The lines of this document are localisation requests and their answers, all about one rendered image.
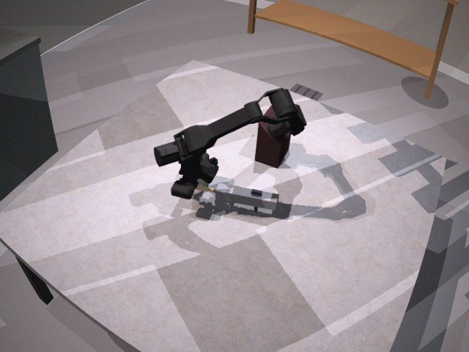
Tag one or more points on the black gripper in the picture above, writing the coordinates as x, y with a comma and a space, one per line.
184, 187

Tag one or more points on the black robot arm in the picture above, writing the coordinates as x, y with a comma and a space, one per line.
198, 138

